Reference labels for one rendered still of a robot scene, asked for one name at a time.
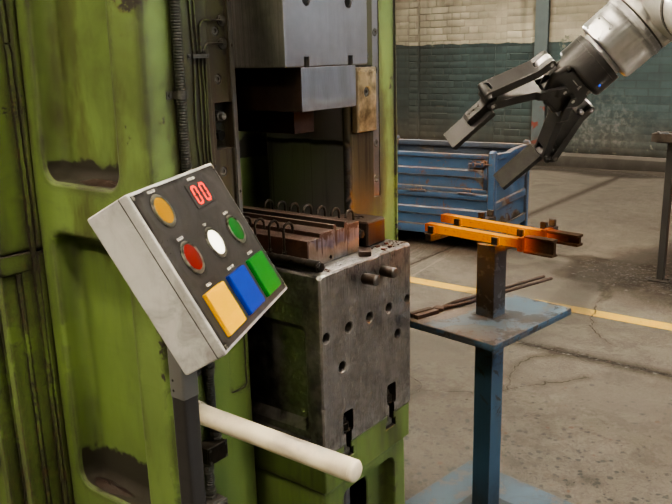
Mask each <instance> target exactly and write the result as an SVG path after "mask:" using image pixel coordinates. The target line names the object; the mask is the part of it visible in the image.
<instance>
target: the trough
mask: <svg viewBox="0 0 672 504"><path fill-rule="evenodd" d="M243 212H250V213H257V214H264V215H271V216H278V217H286V218H293V219H300V220H307V221H314V222H321V223H328V224H335V225H336V230H338V229H342V228H344V222H342V221H334V220H327V219H320V218H312V217H305V216H298V215H290V214H283V213H276V212H268V211H261V210H254V209H246V208H243Z"/></svg>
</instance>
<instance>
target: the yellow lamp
mask: <svg viewBox="0 0 672 504"><path fill-rule="evenodd" d="M154 205H155V208H156V211H157V212H158V214H159V215H160V217H161V218H162V219H163V220H164V221H166V222H168V223H172V222H173V220H174V215H173V212H172V210H171V208H170V206H169V205H168V204H167V203H166V202H165V201H164V200H163V199H161V198H155V200H154Z"/></svg>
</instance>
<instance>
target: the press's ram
mask: <svg viewBox="0 0 672 504"><path fill-rule="evenodd" d="M231 8H232V26H233V43H234V61H235V69H255V68H298V67H320V66H341V65H362V64H367V5H366V0H231Z"/></svg>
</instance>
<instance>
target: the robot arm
mask: <svg viewBox="0 0 672 504"><path fill-rule="evenodd" d="M583 31H584V32H585V34H586V36H585V37H583V36H582V35H579V36H578V37H577V38H576V39H575V40H574V41H572V42H571V43H570V44H569V45H568V46H567V47H566V48H565V49H563V50H562V51H561V53H560V57H561V59H560V60H559V61H558V62H555V60H554V59H553V58H552V57H551V56H550V55H549V54H548V53H547V52H546V51H542V52H540V53H539V54H538V55H536V56H535V57H534V58H532V59H531V60H530V61H528V62H525V63H523V64H521V65H519V66H516V67H514V68H512V69H510V70H507V71H505V72H503V73H501V74H499V75H496V76H494V77H492V78H490V79H487V80H485V81H483V82H481V83H479V84H478V87H477V88H478V89H479V92H478V95H479V97H480V100H479V101H478V102H477V103H476V104H474V105H473V106H472V107H471V108H470V109H469V110H468V111H467V112H466V113H465V114H464V115H463V117H462V118H461V119H460V120H459V121H458V122H457V123H456V124H455V125H453V126H452V127H451V128H450V129H449V130H448V131H447V132H446V133H445V134H444V136H445V138H446V139H447V141H448V142H449V144H450V145H451V147H452V148H453V149H455V150H457V149H458V148H459V147H460V146H461V145H462V144H463V143H464V142H466V141H467V140H468V139H469V138H470V137H471V136H472V135H474V134H475V133H476V132H477V131H478V130H479V129H480V128H482V127H483V126H484V125H485V124H486V123H487V122H488V121H489V120H491V119H492V118H493V117H494V116H495V115H496V114H495V113H494V111H493V110H494V109H499V108H503V107H507V106H511V105H515V104H519V103H523V102H527V101H531V100H537V101H542V102H543V103H544V104H545V105H546V106H547V110H548V113H547V116H546V118H545V121H544V123H543V126H542V128H541V131H540V133H539V136H538V139H537V141H536V144H535V146H534V147H533V145H532V144H529V145H528V146H527V147H525V148H524V149H523V150H522V151H521V152H519V153H518V154H517V155H516V156H515V157H514V158H512V159H511V160H510V161H509V162H508V163H506V164H505V165H504V166H503V167H502V168H501V169H499V170H498V171H497V172H496V173H495V174H494V175H493V176H494V177H495V179H496V180H497V182H498V183H499V185H500V186H501V187H502V189H504V190H505V189H507V188H508V187H509V186H510V185H511V184H512V183H514V182H515V181H516V180H517V179H518V178H520V177H521V176H522V175H523V174H524V173H526V172H527V171H529V170H530V169H531V168H532V167H533V166H535V165H536V164H537V163H538V162H539V161H541V160H543V161H544V162H545V163H549V162H555V161H557V160H558V158H559V157H560V155H561V154H562V152H563V151H564V149H565V148H566V146H567V145H568V143H569V142H570V140H571V139H572V137H573V136H574V135H575V133H576V132H577V130H578V129H579V127H580V126H581V124H582V123H583V121H584V120H585V119H586V118H587V117H588V116H589V115H590V114H591V113H592V112H593V111H594V110H595V107H594V106H593V105H592V104H591V103H590V102H589V101H588V99H587V98H586V97H587V96H588V95H589V94H590V93H593V94H594V95H598V94H600V93H601V92H602V91H603V90H604V89H606V88H607V87H608V86H609V85H610V84H611V83H613V82H614V81H615V80H616V79H617V78H618V76H617V74H616V73H617V72H618V71H619V72H620V73H621V74H622V75H624V76H629V75H631V74H632V73H633V72H634V71H635V70H636V69H638V68H639V67H640V66H641V65H642V64H644V63H645V62H646V61H647V60H648V59H650V58H651V57H652V56H653V55H655V54H657V53H658V52H659V50H660V49H662V48H663V47H664V46H666V45H667V44H668V43H670V42H672V0H609V1H608V3H607V4H606V5H605V6H604V7H603V8H602V9H600V10H599V11H598V12H597V13H596V14H595V15H594V16H593V17H591V18H590V19H589V20H588V21H587V22H586V23H585V24H584V25H583ZM491 87H492V89H490V88H491ZM553 148H555V150H553Z"/></svg>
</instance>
